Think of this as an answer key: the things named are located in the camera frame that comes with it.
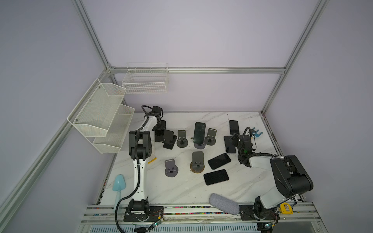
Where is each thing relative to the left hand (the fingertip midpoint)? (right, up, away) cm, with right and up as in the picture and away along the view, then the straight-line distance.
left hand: (159, 128), depth 110 cm
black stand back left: (+9, -7, -13) cm, 18 cm away
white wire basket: (-8, +35, -14) cm, 38 cm away
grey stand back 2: (+28, -12, -9) cm, 31 cm away
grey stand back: (+18, -9, -10) cm, 22 cm away
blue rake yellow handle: (+72, -4, -5) cm, 73 cm away
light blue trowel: (-18, -32, -26) cm, 45 cm away
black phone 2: (+39, -28, -25) cm, 54 cm away
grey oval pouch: (+42, -39, -35) cm, 67 cm away
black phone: (+43, -21, -16) cm, 50 cm away
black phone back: (+1, -5, -5) cm, 7 cm away
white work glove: (-1, -21, -17) cm, 26 cm away
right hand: (+54, -5, -14) cm, 56 cm away
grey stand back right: (+38, -7, -10) cm, 40 cm away
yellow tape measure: (+74, -41, -35) cm, 92 cm away
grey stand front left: (+13, -24, -26) cm, 37 cm away
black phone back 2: (+30, -2, -16) cm, 34 cm away
